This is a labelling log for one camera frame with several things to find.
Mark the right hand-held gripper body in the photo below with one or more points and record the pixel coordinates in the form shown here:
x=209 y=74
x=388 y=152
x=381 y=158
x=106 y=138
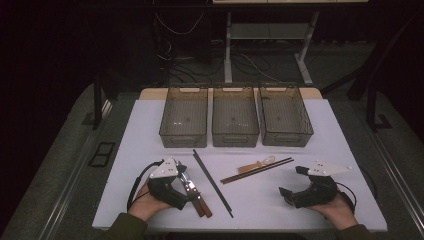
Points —
x=320 y=195

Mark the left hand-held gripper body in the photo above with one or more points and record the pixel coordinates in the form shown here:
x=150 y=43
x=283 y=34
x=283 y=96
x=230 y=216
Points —
x=163 y=171

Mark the black chopstick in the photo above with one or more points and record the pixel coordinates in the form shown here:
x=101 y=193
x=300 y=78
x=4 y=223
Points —
x=211 y=182
x=215 y=185

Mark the orange clear baby spoon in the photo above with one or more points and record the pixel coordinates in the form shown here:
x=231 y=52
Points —
x=250 y=166

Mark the smoky clear plastic bin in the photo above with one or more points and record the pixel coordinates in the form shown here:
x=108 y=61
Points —
x=185 y=118
x=235 y=118
x=283 y=116

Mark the person's right hand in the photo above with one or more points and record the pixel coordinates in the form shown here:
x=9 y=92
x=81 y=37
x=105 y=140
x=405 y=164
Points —
x=340 y=213

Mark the person's left hand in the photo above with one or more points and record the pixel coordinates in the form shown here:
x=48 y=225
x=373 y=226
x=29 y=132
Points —
x=143 y=205

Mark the wooden table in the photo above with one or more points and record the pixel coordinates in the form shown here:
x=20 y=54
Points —
x=150 y=94

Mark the black metal stand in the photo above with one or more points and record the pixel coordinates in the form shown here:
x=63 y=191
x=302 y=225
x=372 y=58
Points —
x=371 y=106

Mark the grey metal desk frame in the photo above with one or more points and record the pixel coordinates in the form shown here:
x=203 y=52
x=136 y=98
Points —
x=228 y=50

